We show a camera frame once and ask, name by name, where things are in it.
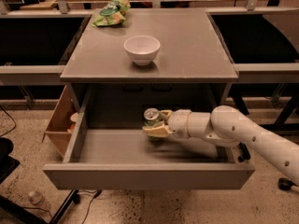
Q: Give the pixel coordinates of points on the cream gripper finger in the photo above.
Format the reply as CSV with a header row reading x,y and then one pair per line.
x,y
166,114
160,131

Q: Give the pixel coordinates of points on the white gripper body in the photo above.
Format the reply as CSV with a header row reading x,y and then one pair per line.
x,y
178,122

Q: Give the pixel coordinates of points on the green soda can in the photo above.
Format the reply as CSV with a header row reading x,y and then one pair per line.
x,y
152,116

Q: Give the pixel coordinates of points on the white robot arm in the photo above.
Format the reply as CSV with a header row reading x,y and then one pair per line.
x,y
225,126

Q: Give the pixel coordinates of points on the grey open top drawer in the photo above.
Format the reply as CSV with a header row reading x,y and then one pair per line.
x,y
108,149

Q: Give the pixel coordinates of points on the grey cabinet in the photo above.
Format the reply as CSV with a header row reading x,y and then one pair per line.
x,y
159,57

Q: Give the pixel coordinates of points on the white bowl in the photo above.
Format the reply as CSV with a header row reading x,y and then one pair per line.
x,y
142,49

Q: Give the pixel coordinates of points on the cardboard box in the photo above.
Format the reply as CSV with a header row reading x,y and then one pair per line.
x,y
60,124

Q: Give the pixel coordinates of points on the green chip bag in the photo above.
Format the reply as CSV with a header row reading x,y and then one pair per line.
x,y
112,14

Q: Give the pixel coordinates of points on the black caster wheel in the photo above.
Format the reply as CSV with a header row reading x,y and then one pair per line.
x,y
285,184

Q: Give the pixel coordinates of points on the clear plastic bottle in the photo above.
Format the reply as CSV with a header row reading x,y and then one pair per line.
x,y
37,201

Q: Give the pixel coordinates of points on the black chair base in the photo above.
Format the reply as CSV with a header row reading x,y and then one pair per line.
x,y
16,184

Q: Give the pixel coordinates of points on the black drawer rail bar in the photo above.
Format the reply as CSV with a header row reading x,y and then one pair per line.
x,y
244,153

